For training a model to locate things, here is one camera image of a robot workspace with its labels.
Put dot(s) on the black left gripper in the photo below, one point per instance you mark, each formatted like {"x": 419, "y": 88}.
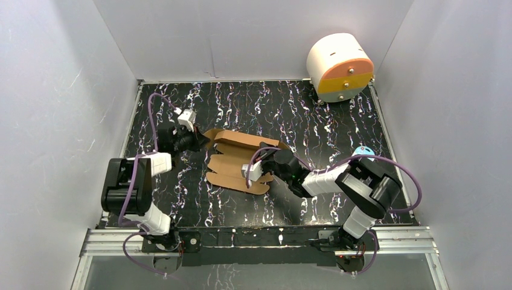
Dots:
{"x": 191, "y": 138}

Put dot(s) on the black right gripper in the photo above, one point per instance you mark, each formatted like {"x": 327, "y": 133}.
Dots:
{"x": 267, "y": 153}

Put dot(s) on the brown cardboard box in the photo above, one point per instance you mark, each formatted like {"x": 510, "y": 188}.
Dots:
{"x": 235, "y": 149}

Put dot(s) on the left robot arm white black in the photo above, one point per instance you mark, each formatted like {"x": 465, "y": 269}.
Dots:
{"x": 128, "y": 185}

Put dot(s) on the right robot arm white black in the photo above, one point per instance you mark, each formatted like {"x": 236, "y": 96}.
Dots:
{"x": 371, "y": 188}

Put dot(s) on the small blue white packet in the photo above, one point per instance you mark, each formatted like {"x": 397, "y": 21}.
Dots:
{"x": 363, "y": 150}

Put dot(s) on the white cylinder orange yellow face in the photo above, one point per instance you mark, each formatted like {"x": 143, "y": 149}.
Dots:
{"x": 338, "y": 67}

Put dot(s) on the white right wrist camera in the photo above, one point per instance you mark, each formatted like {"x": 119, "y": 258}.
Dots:
{"x": 252, "y": 172}

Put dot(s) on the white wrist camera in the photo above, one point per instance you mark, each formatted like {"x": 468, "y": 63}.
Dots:
{"x": 252, "y": 172}
{"x": 186, "y": 118}

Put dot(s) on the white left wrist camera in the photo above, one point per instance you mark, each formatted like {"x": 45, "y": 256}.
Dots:
{"x": 186, "y": 118}

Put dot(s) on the aluminium front rail frame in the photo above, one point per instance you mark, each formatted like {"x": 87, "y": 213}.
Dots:
{"x": 407, "y": 259}

